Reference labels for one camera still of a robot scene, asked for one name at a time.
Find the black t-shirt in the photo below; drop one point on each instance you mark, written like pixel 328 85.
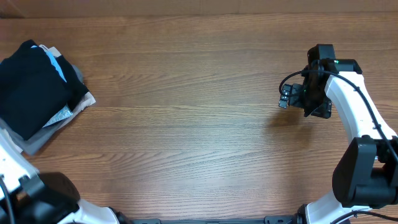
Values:
pixel 21 91

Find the light blue folded shirt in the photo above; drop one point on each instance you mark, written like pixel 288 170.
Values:
pixel 55 88

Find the beige folded shirt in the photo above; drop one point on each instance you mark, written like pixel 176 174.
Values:
pixel 85 102

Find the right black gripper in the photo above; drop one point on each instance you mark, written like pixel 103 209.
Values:
pixel 295 92

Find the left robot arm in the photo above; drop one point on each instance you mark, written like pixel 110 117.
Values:
pixel 31 197

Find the grey folded shirt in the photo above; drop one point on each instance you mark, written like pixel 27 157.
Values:
pixel 32 145

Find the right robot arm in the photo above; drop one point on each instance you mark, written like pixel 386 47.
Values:
pixel 365 178

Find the black folded shirt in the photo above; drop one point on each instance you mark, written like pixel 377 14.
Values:
pixel 77 88

